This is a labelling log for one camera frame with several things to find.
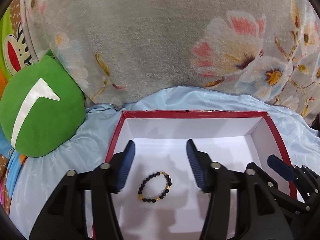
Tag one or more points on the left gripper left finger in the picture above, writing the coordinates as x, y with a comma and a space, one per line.
63, 215

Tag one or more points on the colourful cartoon bedspread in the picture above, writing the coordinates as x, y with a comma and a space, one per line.
15, 55

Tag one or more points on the grey floral blanket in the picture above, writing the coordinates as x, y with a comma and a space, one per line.
120, 51

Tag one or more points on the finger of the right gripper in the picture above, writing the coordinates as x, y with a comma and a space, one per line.
285, 201
287, 172

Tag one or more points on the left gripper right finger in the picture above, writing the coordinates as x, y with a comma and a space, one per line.
258, 216

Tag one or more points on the light blue palm bedsheet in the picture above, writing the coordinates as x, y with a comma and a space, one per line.
75, 154

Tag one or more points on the green round cushion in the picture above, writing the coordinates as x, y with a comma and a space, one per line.
41, 108

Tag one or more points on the red jewelry box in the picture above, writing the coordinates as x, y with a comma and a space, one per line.
157, 186

